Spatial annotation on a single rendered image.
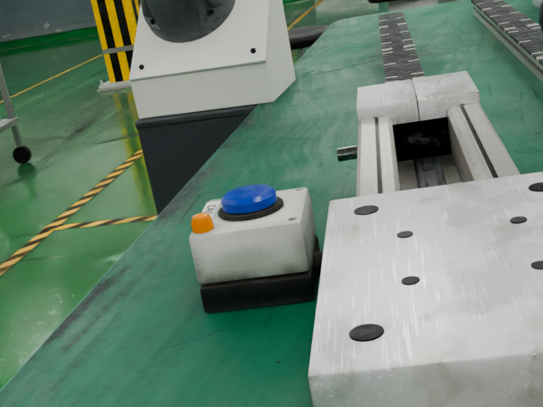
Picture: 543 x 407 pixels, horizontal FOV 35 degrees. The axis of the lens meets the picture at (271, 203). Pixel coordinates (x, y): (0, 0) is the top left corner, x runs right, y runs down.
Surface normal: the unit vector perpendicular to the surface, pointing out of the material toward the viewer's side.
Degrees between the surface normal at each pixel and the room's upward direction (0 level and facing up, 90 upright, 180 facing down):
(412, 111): 90
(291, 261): 90
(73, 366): 0
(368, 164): 0
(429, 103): 90
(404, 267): 0
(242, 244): 90
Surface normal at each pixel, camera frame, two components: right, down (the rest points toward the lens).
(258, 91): -0.23, 0.34
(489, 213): -0.18, -0.94
